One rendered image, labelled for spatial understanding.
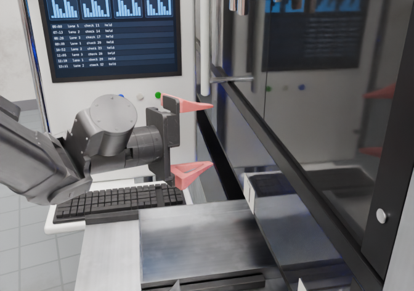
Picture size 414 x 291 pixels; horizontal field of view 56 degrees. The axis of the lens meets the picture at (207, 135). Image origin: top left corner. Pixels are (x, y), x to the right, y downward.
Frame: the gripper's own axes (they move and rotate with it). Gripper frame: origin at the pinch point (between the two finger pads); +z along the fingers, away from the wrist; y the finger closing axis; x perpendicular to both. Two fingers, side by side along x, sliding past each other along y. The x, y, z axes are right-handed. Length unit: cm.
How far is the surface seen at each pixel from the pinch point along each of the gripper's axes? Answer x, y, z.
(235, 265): 11.1, -35.1, 14.0
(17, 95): 404, -50, 6
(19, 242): 179, -103, -22
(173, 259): 19.9, -34.8, 2.7
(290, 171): -8.0, -5.8, 11.1
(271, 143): 1.0, -3.9, 14.5
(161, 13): 60, 21, 20
